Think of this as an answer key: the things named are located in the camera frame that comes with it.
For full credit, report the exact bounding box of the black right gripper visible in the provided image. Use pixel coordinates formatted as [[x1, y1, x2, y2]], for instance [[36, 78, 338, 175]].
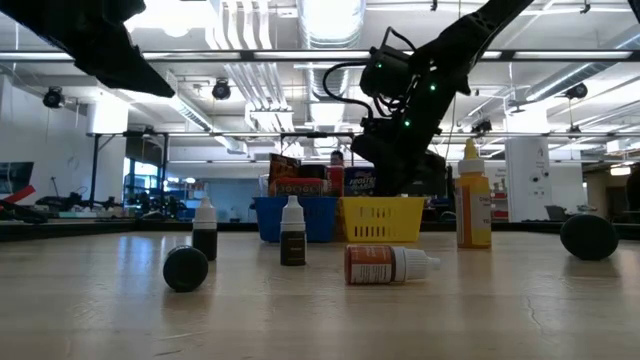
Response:
[[349, 117, 446, 197]]

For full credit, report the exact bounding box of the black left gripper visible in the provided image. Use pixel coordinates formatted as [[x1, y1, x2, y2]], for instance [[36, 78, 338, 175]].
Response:
[[0, 0, 175, 98]]

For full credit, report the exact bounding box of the blue Frosted Flakes cereal box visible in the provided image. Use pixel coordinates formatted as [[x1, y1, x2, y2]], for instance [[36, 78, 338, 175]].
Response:
[[343, 166, 377, 198]]

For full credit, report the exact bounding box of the orange-red sauce bottle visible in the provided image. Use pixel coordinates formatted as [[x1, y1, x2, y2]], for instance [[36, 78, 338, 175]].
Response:
[[327, 166, 346, 198]]

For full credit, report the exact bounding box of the orange-labelled dropper bottle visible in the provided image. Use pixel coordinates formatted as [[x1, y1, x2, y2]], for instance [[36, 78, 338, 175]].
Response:
[[343, 243, 442, 286]]

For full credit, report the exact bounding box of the red patterned tin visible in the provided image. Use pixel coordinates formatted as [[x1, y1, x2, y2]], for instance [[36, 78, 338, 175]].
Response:
[[273, 177, 329, 198]]

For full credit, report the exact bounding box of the small dark dropper bottle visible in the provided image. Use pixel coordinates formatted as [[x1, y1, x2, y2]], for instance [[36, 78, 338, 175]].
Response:
[[192, 196, 219, 263], [279, 195, 307, 268]]

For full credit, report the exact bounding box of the yellow plastic basket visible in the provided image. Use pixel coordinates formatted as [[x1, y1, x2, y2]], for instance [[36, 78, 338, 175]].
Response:
[[338, 195, 426, 245]]

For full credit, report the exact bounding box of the yellow squeeze bottle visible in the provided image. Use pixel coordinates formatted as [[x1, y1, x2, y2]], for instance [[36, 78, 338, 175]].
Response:
[[454, 138, 493, 250]]

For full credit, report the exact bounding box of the blue plastic basket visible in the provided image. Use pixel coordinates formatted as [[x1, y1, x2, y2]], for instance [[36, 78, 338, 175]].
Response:
[[251, 195, 339, 245]]

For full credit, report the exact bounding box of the black ball right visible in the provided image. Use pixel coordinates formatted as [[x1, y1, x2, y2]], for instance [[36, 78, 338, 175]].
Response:
[[559, 213, 620, 262]]

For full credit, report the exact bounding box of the black ball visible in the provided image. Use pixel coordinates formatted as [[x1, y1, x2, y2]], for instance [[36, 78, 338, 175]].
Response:
[[559, 213, 620, 262], [162, 245, 210, 293]]

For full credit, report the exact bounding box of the black ball left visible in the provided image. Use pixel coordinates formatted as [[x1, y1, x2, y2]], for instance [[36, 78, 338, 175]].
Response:
[[162, 245, 210, 293]]

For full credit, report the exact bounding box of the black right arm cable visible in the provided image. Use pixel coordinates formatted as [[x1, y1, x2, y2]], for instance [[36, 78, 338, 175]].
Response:
[[322, 59, 376, 121]]

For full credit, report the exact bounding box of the dark wall monitor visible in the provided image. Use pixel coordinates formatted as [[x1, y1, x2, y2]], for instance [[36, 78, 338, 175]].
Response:
[[0, 161, 35, 196]]

